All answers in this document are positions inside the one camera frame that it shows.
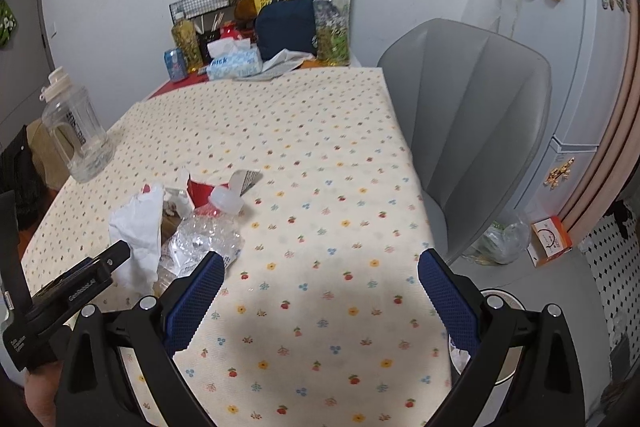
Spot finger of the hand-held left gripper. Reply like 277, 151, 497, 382
87, 241, 132, 276

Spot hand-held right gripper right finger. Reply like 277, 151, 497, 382
417, 248, 586, 427

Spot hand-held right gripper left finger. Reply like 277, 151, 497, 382
55, 249, 226, 427

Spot white tissue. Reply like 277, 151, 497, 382
109, 183, 165, 298

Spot crushed clear plastic bottle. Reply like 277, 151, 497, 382
159, 186, 247, 293

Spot cream round trash bin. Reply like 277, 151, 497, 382
450, 289, 526, 388

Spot red wrapper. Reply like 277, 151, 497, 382
186, 174, 236, 210

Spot person's left forearm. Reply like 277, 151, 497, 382
22, 359, 63, 427

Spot clear plastic bag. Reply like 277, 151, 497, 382
465, 219, 532, 267

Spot orange cardboard box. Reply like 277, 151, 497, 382
529, 216, 573, 269

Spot brown coat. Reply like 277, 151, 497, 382
26, 119, 71, 192

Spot large clear water jug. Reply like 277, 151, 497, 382
40, 67, 116, 184

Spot yellow figure magnets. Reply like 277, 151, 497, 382
545, 158, 576, 190

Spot red table mat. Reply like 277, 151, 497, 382
145, 72, 211, 100

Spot floral tablecloth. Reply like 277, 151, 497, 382
20, 67, 453, 427

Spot grey chair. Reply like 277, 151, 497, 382
376, 18, 553, 265

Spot blue tissue box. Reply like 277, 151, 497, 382
206, 38, 263, 80

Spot black pen holder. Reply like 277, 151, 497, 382
197, 29, 226, 62

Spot green hanging toy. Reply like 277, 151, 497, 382
0, 0, 18, 50

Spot white fridge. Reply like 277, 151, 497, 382
460, 0, 633, 218

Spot brown plush toy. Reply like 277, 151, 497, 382
235, 0, 258, 28

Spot navy lunch bag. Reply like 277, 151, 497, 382
255, 0, 321, 62

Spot clear bottle with plants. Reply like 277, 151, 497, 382
313, 0, 352, 66

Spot black wire basket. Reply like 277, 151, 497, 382
169, 0, 240, 20

